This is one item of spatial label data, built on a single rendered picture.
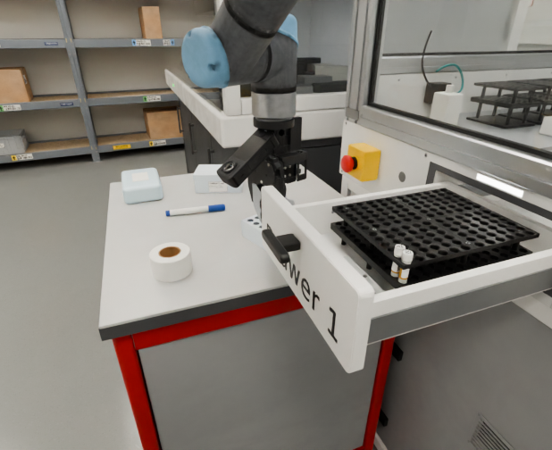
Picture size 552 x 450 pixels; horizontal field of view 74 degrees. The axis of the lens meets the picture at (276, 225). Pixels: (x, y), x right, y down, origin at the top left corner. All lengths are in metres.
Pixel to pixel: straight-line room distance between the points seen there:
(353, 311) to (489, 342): 0.43
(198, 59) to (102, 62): 3.95
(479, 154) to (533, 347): 0.31
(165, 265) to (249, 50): 0.36
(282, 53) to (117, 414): 1.26
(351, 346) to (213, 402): 0.46
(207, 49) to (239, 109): 0.73
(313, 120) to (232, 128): 0.29
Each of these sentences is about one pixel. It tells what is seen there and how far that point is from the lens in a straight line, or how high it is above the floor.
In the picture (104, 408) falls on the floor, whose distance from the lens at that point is 1.52.
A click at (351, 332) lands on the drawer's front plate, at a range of 0.39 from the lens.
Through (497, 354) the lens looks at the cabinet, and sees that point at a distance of 0.76.
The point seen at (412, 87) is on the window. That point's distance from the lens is 0.81.
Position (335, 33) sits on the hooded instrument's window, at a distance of 1.35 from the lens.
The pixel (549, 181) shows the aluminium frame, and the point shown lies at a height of 0.97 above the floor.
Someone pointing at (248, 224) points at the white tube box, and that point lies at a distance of 0.74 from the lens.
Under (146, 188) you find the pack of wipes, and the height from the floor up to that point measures 0.80.
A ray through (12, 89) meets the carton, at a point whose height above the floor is 0.70.
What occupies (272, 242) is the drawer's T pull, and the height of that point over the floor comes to 0.91.
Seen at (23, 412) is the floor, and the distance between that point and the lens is 1.64.
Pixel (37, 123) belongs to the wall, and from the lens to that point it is 4.58.
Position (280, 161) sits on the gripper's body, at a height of 0.94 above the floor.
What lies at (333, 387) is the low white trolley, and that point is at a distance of 0.92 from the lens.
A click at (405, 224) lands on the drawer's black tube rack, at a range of 0.55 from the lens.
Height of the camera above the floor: 1.14
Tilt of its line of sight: 28 degrees down
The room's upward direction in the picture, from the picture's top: straight up
